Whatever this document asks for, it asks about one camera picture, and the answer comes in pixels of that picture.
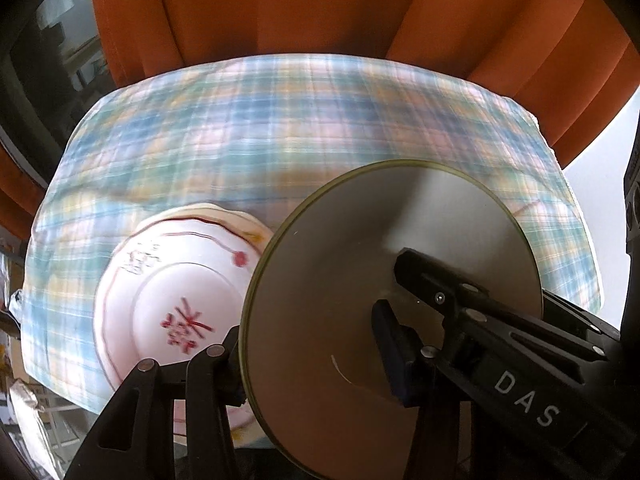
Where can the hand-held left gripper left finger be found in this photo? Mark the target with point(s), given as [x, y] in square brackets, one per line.
[227, 360]

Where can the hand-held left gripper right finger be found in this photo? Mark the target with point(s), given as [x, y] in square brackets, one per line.
[392, 360]

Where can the pastel plaid tablecloth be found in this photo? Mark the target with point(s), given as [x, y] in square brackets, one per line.
[300, 125]

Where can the dark glass door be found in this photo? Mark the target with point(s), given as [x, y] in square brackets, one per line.
[60, 60]

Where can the white bowl with blue flowers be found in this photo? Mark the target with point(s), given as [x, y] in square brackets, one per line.
[340, 260]

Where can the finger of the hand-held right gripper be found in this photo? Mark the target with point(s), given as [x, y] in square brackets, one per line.
[575, 317]
[435, 280]

